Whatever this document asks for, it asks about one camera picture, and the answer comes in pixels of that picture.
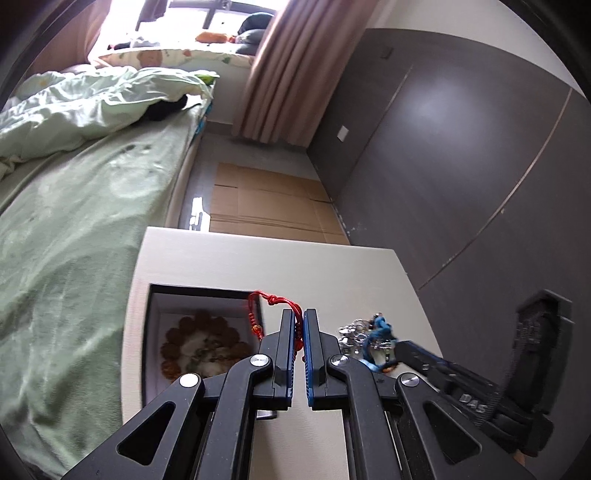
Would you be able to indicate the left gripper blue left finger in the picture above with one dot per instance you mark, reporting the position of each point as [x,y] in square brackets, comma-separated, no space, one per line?
[276,392]

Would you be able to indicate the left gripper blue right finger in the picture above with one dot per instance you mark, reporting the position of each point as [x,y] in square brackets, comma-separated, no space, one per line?
[323,389]

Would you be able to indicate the pile of mixed jewelry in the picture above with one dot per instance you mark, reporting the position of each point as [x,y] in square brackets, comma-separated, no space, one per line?
[351,337]

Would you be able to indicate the blue flower knot ornament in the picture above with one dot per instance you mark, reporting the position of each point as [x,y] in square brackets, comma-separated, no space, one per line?
[380,333]

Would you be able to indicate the black jewelry box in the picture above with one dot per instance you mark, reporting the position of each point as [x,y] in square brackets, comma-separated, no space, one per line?
[194,330]

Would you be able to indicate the flattened cardboard on floor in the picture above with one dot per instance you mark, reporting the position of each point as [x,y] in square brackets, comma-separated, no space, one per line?
[259,203]

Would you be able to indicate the bed with green sheet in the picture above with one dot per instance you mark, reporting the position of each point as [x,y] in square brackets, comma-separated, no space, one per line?
[71,228]

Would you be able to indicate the right pink curtain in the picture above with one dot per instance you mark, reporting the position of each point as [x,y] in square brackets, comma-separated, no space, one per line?
[299,64]

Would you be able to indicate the pink curtain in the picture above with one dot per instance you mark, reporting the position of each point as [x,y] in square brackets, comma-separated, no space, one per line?
[74,42]
[299,64]

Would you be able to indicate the light green duvet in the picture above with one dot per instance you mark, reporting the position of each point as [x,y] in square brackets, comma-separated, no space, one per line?
[55,112]

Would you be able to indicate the dark pillows on sill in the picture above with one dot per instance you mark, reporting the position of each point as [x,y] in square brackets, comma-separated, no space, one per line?
[253,28]

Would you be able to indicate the orange plush toy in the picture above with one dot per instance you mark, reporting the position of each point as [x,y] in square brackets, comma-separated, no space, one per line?
[207,36]

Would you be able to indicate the left pink curtain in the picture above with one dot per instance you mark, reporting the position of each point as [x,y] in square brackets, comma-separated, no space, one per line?
[74,42]

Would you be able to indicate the white wall socket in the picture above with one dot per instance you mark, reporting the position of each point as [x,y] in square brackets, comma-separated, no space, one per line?
[343,132]

